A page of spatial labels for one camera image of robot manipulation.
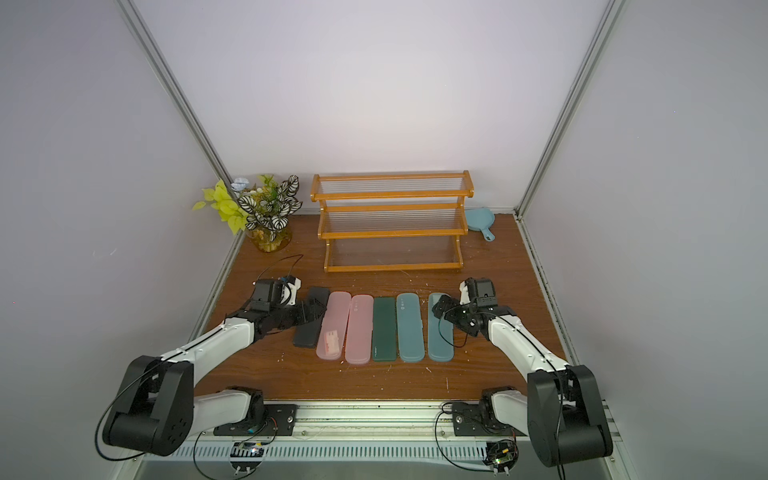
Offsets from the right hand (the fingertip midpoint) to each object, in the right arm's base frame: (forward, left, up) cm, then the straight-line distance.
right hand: (447, 307), depth 88 cm
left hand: (-1, +39, 0) cm, 39 cm away
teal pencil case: (-5, +11, -4) cm, 13 cm away
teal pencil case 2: (-10, +3, +6) cm, 12 cm away
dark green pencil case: (-6, +19, -4) cm, 20 cm away
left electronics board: (-36, +52, -6) cm, 63 cm away
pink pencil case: (-4, +35, -5) cm, 35 cm away
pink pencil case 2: (-9, +26, -3) cm, 28 cm away
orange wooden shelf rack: (+26, +17, +10) cm, 33 cm away
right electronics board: (-35, -11, -7) cm, 37 cm away
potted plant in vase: (+22, +57, +20) cm, 64 cm away
